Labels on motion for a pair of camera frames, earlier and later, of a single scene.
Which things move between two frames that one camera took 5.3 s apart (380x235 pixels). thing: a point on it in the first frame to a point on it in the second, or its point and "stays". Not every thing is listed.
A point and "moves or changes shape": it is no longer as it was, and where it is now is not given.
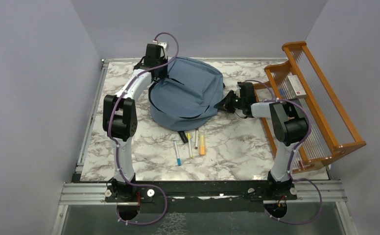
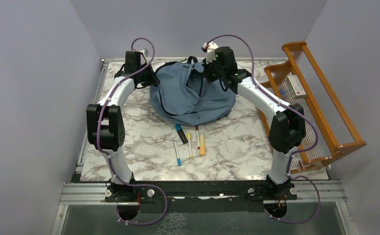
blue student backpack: x=185 y=99 moves or changes shape
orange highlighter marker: x=202 y=143 stays
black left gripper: x=163 y=73 to x=152 y=79
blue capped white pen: x=179 y=163 stays
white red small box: x=295 y=87 stays
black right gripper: x=225 y=103 to x=206 y=72
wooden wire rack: x=332 y=133 stays
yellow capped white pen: x=188 y=136 stays
